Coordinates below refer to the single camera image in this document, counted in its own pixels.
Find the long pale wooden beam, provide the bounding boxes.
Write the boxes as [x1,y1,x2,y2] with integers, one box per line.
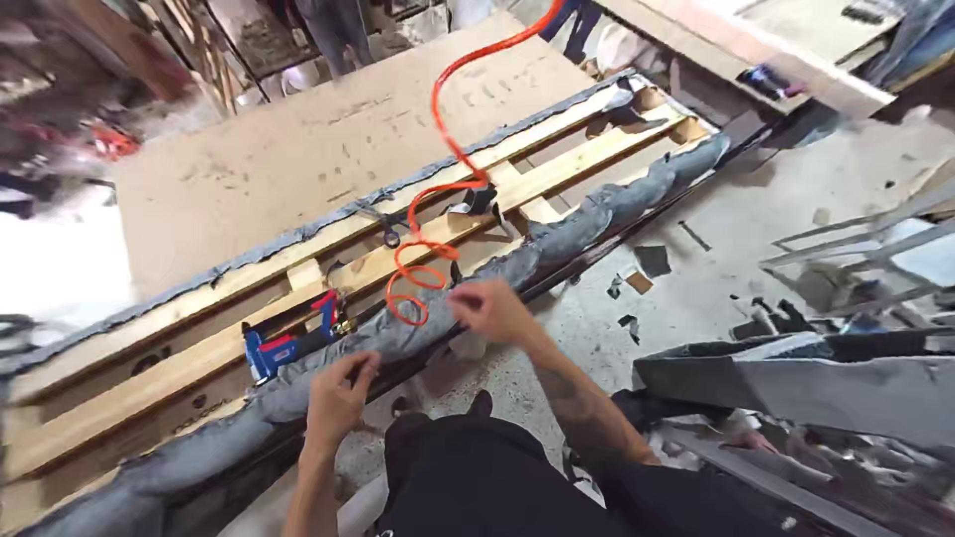
[597,0,898,120]

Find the blue and red staple gun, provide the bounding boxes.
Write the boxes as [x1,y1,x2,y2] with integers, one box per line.
[242,289,353,386]

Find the orange-red tool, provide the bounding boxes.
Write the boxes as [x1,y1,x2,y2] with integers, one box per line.
[90,121,141,162]

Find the gray upholstery fabric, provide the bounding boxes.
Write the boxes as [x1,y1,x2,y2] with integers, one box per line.
[0,69,731,537]

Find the person's body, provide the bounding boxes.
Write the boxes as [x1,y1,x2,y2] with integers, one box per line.
[373,414,900,537]

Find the large light brown board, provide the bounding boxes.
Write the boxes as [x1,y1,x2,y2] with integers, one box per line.
[110,9,598,303]

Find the person's left hand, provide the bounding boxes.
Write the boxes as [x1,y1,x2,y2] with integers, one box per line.
[306,351,382,453]

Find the bundle of wooden sticks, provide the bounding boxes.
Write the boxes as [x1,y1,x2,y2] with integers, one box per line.
[160,0,241,117]

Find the orange coiled air hose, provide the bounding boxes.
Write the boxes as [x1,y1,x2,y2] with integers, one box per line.
[385,0,566,328]

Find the gray metal frame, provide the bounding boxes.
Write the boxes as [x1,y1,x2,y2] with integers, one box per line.
[760,182,955,290]

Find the long wooden slatted frame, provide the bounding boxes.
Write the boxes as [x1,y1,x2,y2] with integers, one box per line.
[2,69,719,537]

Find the black square fabric scrap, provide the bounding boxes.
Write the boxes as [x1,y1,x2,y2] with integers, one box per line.
[634,245,672,279]

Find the gray upholstered furniture part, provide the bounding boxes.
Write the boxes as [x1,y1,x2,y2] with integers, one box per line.
[633,328,955,457]

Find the black-handled scissors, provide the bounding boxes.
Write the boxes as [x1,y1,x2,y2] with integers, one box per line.
[355,200,411,249]

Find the person's left forearm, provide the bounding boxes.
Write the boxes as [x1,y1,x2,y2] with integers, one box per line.
[282,444,340,537]

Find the dark blue and pink tool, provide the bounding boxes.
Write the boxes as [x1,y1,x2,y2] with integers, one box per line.
[737,63,808,102]

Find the person's right hand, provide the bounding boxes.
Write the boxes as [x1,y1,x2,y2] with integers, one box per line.
[446,278,544,352]

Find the black and white fabric scrap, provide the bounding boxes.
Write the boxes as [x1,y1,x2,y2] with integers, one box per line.
[445,184,499,219]

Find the person's right forearm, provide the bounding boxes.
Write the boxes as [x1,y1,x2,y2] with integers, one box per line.
[522,332,661,467]

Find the narrow dark strip scrap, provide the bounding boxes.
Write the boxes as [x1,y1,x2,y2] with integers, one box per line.
[678,221,713,252]

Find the pile of black scraps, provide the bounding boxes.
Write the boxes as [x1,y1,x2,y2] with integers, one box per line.
[730,295,820,343]

